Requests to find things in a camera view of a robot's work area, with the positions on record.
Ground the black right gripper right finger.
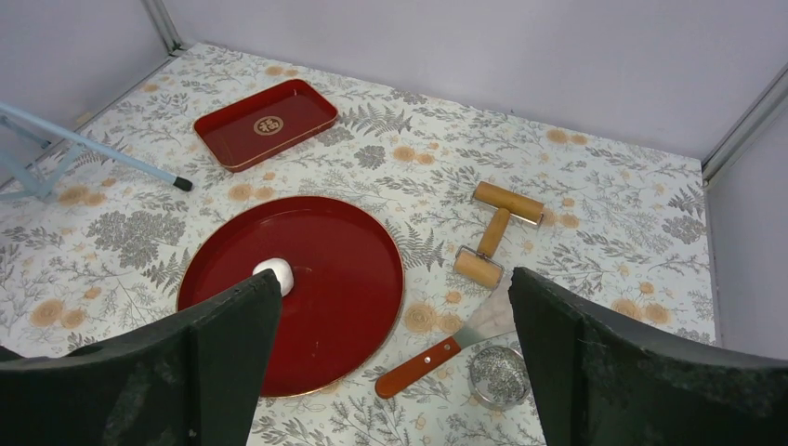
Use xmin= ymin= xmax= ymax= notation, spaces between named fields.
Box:
xmin=508 ymin=267 xmax=787 ymax=445

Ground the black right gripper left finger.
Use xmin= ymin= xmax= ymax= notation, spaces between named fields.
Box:
xmin=1 ymin=270 xmax=282 ymax=445

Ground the white dough ball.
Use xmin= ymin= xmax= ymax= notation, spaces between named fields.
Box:
xmin=252 ymin=257 xmax=295 ymax=297

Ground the wooden double-ended rolling pin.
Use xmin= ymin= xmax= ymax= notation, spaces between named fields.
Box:
xmin=453 ymin=181 xmax=545 ymax=288

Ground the round red tray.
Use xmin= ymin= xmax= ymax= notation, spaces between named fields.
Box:
xmin=177 ymin=196 xmax=404 ymax=397

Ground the rectangular red tray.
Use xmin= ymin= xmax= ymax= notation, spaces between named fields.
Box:
xmin=193 ymin=79 xmax=339 ymax=173

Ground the floral table mat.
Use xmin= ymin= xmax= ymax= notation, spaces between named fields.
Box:
xmin=1 ymin=45 xmax=716 ymax=445

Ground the light blue music stand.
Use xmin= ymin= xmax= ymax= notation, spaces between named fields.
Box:
xmin=1 ymin=102 xmax=193 ymax=201

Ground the metal scraper wooden handle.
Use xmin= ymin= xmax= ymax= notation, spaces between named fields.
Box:
xmin=374 ymin=272 xmax=516 ymax=399

